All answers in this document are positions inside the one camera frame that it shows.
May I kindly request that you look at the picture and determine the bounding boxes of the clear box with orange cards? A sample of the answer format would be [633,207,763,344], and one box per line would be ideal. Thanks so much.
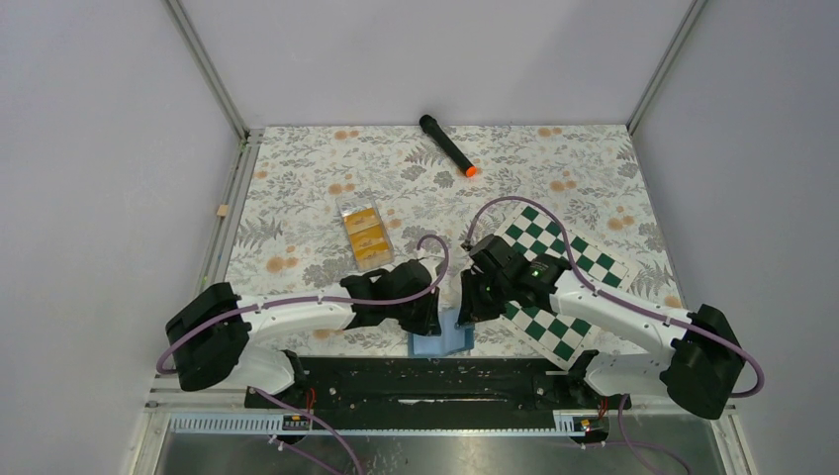
[336,193,395,272]

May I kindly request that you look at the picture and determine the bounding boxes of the green white checkered board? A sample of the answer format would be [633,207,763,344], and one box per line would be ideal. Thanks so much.
[486,204,644,363]

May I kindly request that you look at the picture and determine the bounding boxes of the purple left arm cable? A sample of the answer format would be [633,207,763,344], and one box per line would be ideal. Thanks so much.
[155,234,452,376]

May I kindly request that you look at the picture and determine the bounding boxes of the slotted cable duct rail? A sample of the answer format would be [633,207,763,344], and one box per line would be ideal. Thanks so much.
[166,409,607,438]

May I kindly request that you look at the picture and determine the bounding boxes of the blue card holder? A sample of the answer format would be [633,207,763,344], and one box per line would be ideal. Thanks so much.
[408,308,475,358]

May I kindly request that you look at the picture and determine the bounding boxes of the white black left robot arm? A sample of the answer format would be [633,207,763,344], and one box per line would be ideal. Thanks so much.
[156,257,448,407]

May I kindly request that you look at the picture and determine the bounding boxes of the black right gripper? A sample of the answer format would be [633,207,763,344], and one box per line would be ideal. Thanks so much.
[457,267,513,327]

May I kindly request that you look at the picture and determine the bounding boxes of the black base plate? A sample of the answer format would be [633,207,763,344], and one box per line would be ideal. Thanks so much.
[273,356,620,414]

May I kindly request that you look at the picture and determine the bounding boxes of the floral tablecloth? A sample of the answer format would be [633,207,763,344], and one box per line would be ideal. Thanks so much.
[215,124,699,360]

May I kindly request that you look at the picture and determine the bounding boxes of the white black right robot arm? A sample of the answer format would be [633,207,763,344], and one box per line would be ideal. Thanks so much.
[459,235,745,420]

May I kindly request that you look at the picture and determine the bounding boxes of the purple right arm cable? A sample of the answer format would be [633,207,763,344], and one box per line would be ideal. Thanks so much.
[463,195,767,399]

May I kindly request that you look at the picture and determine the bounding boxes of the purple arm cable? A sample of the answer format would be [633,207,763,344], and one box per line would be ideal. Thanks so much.
[155,234,452,376]
[463,195,767,399]

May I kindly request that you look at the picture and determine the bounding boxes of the black marker orange tip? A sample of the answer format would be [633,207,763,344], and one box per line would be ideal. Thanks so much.
[419,115,478,178]

